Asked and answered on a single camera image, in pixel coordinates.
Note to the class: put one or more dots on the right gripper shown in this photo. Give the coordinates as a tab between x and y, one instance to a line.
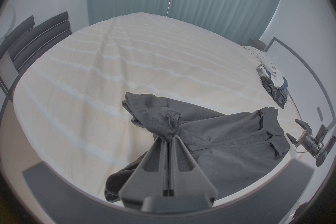
307	140

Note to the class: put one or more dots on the pile of clothes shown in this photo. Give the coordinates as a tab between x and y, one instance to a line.
278	81

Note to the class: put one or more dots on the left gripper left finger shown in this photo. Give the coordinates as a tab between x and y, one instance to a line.
147	178

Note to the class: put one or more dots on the bed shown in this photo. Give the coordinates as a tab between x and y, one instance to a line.
105	73

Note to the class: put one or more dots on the black shiny garment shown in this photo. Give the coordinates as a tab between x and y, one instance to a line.
277	94

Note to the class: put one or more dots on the black chest of drawers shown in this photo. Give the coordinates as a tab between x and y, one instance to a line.
39	41

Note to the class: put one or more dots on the white printed pillow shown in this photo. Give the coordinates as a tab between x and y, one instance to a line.
265	60

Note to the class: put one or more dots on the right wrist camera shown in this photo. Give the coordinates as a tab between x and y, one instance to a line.
322	135

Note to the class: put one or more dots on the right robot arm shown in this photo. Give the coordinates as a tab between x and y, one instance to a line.
322	157

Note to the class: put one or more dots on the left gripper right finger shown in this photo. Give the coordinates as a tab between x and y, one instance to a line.
194	181

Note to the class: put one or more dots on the black T-shirt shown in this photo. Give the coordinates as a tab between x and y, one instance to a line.
231	139

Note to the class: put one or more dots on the grey bedside table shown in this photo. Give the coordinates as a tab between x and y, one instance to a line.
253	44

